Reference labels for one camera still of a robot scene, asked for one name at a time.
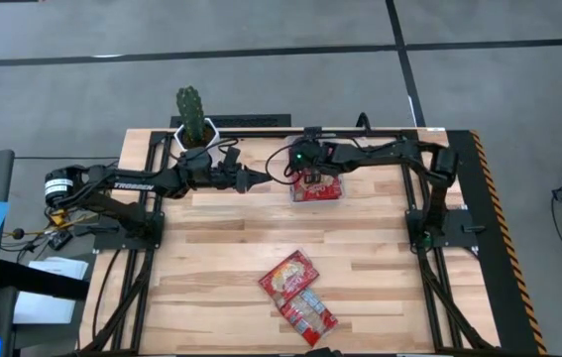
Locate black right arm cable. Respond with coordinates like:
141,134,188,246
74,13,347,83
265,142,302,186

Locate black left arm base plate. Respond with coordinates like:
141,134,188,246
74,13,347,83
92,210,166,251

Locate white papers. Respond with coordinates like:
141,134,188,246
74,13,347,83
12,256,89,324

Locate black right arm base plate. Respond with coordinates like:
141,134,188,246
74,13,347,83
405,207,480,249

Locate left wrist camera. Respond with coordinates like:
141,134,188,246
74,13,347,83
223,146,242,169

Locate black bar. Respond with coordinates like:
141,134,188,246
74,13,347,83
0,260,91,301

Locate yellow cables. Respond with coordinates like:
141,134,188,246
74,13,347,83
45,207,98,235

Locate black aluminium table frame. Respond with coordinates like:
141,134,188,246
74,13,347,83
79,127,500,356

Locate small black box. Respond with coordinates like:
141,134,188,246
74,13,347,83
47,230,73,251

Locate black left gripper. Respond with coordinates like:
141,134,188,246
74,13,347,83
199,158,275,194

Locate green cactus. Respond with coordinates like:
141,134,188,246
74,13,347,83
175,85,206,145

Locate black mat hazard striped edge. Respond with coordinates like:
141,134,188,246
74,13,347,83
446,129,549,356

